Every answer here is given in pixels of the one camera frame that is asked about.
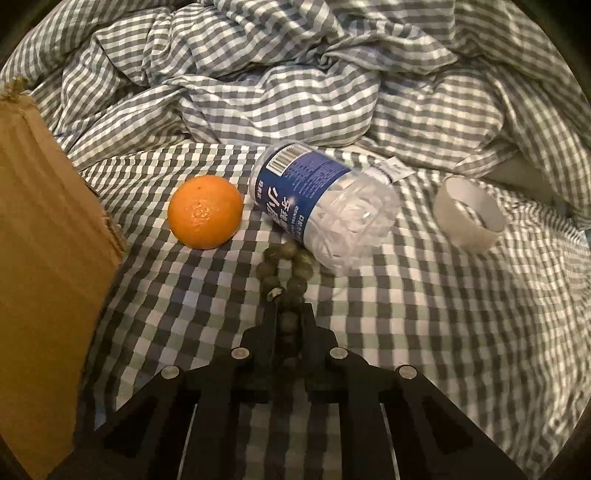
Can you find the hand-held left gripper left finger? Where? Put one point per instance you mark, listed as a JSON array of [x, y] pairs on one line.
[[258, 360]]

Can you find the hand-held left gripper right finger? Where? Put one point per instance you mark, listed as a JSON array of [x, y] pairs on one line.
[[318, 360]]

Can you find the clear plastic bottle blue label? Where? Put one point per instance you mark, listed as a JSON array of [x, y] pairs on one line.
[[318, 207]]

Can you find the orange fruit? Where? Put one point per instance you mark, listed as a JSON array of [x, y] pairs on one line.
[[205, 212]]

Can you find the clear tape roll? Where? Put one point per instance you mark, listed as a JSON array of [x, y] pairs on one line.
[[450, 222]]

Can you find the brown cardboard box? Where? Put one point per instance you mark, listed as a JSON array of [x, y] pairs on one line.
[[46, 230]]

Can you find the grey checked bedsheet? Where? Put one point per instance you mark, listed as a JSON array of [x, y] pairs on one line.
[[415, 323]]

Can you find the grey checked duvet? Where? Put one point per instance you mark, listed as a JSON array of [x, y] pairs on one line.
[[277, 69]]

